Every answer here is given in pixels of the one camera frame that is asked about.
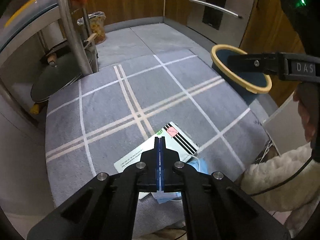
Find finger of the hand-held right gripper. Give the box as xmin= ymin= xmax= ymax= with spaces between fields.
xmin=227 ymin=52 xmax=286 ymax=76

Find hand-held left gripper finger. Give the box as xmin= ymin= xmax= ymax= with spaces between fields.
xmin=27 ymin=136 xmax=160 ymax=240
xmin=160 ymin=136 xmax=292 ymax=240

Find white paper box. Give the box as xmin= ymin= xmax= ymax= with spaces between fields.
xmin=114 ymin=122 xmax=200 ymax=200

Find dark blue bin yellow rim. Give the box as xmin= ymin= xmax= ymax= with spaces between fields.
xmin=210 ymin=44 xmax=272 ymax=105

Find person's right forearm white sleeve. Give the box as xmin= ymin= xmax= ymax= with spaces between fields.
xmin=240 ymin=144 xmax=320 ymax=238

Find person's right hand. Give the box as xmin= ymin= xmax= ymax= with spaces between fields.
xmin=292 ymin=82 xmax=317 ymax=143

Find blue face mask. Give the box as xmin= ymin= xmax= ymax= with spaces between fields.
xmin=152 ymin=158 xmax=211 ymax=205

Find white flat panel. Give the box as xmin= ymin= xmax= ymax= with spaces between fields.
xmin=262 ymin=92 xmax=308 ymax=156

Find stainless steel oven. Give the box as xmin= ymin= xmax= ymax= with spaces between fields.
xmin=186 ymin=0 xmax=258 ymax=32

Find glass pot lid wooden knob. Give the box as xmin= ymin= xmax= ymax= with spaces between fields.
xmin=30 ymin=54 xmax=84 ymax=103

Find yellow item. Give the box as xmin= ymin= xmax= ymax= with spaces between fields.
xmin=29 ymin=102 xmax=41 ymax=115

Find patterned bin with plastic bag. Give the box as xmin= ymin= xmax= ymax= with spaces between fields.
xmin=77 ymin=11 xmax=107 ymax=45

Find wooden cabinets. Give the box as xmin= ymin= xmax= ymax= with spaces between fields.
xmin=82 ymin=0 xmax=191 ymax=27

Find stainless steel table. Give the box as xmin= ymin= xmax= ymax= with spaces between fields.
xmin=0 ymin=0 xmax=99 ymax=105

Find white cable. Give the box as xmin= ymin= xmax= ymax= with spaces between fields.
xmin=255 ymin=139 xmax=275 ymax=166

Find black cable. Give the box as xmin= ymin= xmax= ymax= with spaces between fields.
xmin=250 ymin=152 xmax=315 ymax=197

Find black pan wooden handle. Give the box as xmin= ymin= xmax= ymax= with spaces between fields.
xmin=40 ymin=33 xmax=98 ymax=63

